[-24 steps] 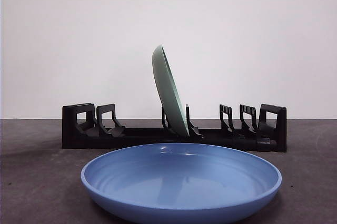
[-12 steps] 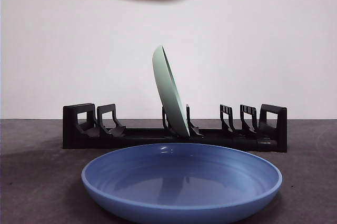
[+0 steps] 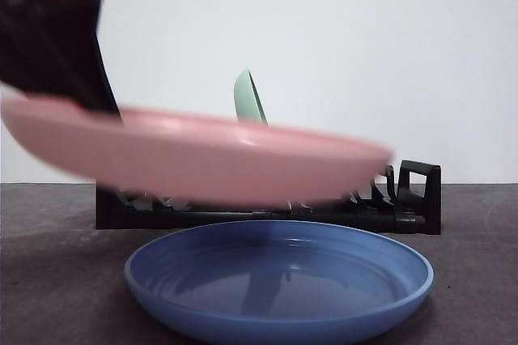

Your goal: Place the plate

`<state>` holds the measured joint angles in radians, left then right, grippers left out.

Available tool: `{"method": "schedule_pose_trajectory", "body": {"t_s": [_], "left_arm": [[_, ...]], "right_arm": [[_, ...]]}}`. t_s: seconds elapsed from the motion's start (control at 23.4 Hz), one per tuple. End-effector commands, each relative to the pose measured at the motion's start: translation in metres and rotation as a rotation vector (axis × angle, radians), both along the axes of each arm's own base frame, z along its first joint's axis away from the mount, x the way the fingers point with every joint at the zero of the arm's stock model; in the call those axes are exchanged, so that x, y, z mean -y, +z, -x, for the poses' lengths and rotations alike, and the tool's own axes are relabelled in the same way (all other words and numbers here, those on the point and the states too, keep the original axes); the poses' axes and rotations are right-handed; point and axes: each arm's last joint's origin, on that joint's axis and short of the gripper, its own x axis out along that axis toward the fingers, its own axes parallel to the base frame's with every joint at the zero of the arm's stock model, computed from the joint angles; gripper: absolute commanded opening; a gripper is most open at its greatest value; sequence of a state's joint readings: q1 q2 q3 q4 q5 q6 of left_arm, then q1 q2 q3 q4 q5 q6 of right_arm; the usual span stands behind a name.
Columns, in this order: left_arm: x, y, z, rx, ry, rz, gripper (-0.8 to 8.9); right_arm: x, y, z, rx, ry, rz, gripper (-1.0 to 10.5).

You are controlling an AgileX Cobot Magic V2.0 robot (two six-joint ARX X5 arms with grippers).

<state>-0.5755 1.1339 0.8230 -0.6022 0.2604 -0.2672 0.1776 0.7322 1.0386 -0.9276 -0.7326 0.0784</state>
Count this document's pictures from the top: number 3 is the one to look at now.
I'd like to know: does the pink round plate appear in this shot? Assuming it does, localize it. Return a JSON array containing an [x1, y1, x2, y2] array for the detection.
[[0, 96, 396, 209]]

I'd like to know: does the green round plate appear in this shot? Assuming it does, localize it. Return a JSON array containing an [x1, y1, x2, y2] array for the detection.
[[233, 69, 270, 126]]

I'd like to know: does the blue round plate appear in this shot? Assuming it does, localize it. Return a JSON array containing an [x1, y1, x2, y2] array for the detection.
[[124, 219, 435, 345]]

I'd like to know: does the black plastic dish rack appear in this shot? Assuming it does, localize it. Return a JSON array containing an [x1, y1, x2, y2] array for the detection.
[[95, 160, 442, 236]]

